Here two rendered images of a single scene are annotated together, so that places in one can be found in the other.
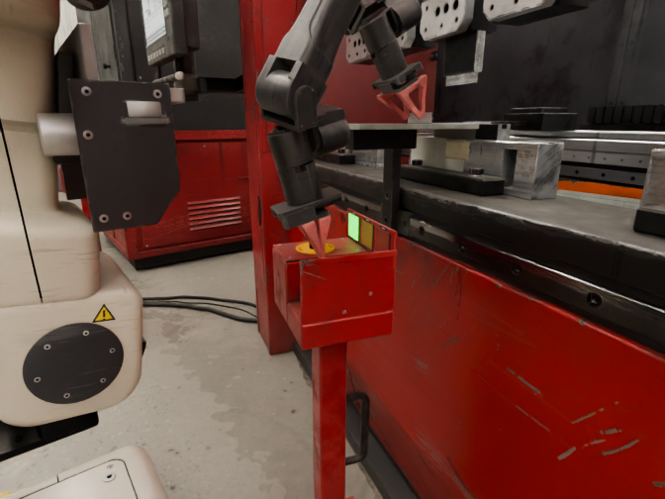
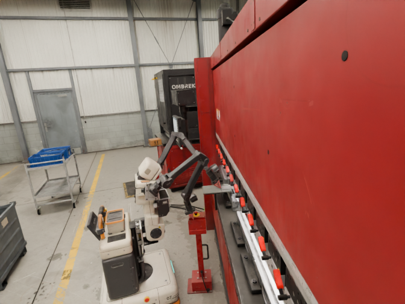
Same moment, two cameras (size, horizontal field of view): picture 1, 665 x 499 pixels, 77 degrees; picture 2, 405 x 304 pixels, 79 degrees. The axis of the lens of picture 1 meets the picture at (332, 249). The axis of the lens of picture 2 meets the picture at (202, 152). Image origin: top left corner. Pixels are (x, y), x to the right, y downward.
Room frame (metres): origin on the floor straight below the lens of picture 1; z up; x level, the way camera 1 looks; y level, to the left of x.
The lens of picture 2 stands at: (-1.22, -0.81, 1.96)
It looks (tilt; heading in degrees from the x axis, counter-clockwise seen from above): 15 degrees down; 20
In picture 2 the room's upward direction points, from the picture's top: 4 degrees counter-clockwise
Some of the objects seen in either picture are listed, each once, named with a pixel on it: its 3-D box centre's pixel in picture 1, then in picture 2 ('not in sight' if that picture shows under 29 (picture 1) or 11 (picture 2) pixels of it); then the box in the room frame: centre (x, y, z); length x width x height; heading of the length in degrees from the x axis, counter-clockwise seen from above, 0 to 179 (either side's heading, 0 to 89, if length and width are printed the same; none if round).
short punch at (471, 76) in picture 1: (462, 59); not in sight; (0.95, -0.27, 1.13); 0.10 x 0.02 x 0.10; 22
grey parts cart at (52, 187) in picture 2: not in sight; (56, 179); (1.92, 3.34, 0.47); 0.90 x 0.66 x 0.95; 37
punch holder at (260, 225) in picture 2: not in sight; (267, 232); (-0.14, -0.72, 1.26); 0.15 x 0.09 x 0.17; 22
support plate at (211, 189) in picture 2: (398, 126); (216, 189); (0.89, -0.14, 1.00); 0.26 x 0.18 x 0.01; 112
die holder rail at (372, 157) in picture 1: (351, 147); (223, 175); (1.46, -0.06, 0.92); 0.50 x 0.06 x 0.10; 22
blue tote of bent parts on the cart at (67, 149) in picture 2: not in sight; (55, 153); (2.13, 3.48, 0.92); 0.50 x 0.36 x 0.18; 127
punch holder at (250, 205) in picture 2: not in sight; (257, 212); (0.05, -0.64, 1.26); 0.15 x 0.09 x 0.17; 22
